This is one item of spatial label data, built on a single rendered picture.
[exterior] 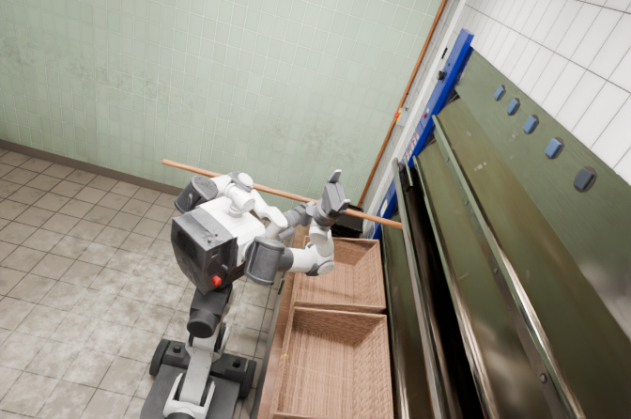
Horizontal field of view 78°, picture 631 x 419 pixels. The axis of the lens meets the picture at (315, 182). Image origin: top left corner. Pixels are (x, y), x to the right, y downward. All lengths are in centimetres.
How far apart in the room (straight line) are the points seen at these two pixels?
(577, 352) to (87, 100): 357
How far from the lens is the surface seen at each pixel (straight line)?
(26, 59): 395
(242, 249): 146
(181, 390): 229
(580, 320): 109
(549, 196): 124
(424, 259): 166
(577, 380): 105
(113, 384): 270
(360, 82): 305
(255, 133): 330
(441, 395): 125
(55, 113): 401
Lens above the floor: 236
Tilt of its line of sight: 32 degrees down
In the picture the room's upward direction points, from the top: 18 degrees clockwise
